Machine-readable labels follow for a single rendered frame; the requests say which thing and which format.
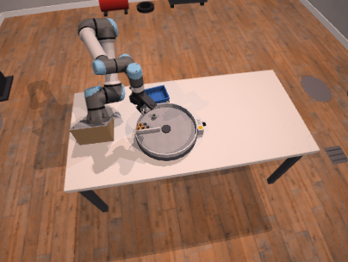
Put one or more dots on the blue crate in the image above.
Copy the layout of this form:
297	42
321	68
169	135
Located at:
158	94

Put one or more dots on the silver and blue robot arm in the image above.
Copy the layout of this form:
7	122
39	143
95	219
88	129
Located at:
105	63

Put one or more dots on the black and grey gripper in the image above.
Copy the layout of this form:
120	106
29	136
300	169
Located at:
135	100

